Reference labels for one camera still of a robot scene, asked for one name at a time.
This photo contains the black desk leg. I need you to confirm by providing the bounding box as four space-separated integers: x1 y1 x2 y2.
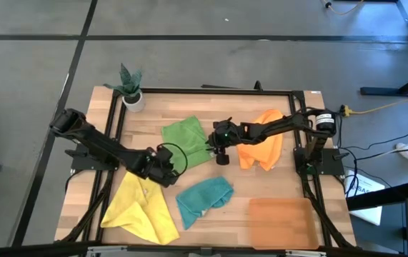
359 66 408 97

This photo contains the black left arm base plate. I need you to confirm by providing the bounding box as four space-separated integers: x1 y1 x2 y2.
66 148 121 171

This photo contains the black left gripper cable loop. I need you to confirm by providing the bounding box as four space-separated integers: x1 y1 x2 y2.
156 142 189 176

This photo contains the yellow cable with black plug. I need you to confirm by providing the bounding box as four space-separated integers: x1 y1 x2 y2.
321 0 365 16

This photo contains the teal microfiber towel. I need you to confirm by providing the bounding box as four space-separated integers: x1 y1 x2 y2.
175 176 234 231

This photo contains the potted plant in white pot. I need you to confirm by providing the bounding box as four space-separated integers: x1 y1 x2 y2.
103 63 146 114

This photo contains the black aluminium table frame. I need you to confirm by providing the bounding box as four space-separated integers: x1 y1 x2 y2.
60 81 357 251

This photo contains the orange microfiber towel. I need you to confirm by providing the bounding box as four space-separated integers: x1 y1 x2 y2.
236 109 284 171

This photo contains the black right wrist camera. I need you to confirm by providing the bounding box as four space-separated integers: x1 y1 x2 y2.
214 146 230 166

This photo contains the black desk foot bar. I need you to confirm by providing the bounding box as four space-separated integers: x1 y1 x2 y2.
346 180 408 211

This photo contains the yellow microfiber towel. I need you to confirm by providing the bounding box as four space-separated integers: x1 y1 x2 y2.
99 171 181 246

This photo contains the black floor cable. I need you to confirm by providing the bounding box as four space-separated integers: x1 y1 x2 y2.
327 106 408 199

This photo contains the orange plastic basket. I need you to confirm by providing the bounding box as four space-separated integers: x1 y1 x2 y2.
248 198 320 251

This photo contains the yellow extension cable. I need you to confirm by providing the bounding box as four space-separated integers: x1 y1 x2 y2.
339 89 408 118

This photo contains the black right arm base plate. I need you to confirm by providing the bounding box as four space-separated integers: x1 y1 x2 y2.
294 146 346 176

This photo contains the green microfiber towel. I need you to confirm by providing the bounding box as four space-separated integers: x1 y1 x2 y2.
160 115 214 171

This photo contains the white cardboard box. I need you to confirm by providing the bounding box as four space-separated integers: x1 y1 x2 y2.
344 169 386 226

